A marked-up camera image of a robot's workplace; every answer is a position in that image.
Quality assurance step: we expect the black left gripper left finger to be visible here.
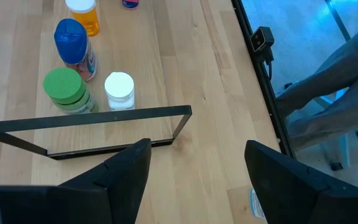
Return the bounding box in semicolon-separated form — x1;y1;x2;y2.
57;138;152;224

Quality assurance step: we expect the blue cap Tums bottle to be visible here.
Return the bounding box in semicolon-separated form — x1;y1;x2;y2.
53;17;98;82

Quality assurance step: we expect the black aluminium table frame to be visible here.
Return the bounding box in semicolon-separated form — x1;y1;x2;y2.
231;0;296;159

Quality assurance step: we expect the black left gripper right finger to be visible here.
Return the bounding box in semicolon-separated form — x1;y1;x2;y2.
244;139;329;224

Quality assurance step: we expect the white sticker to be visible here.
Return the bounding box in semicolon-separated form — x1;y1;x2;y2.
249;188;267;220

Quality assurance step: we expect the wooden shelf with black frame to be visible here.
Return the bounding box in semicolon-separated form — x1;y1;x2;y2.
0;0;193;161

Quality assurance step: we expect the green cap supplement bottle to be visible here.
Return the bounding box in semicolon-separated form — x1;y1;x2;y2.
42;67;99;114

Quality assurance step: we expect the white melatonin bottle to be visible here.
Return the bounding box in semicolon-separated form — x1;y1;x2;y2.
104;71;136;112

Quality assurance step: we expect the pink Pepto bottle white cap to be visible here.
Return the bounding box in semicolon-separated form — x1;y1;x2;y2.
122;0;140;11

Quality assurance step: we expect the orange pill bottle white cap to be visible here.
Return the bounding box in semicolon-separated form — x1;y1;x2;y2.
65;0;101;37

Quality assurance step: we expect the black camera cable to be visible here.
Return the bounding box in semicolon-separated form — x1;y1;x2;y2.
265;57;275;82

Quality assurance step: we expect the person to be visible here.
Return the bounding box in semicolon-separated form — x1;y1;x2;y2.
275;15;358;150

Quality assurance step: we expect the small black table camera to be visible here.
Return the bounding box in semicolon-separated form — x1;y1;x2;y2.
249;26;275;53

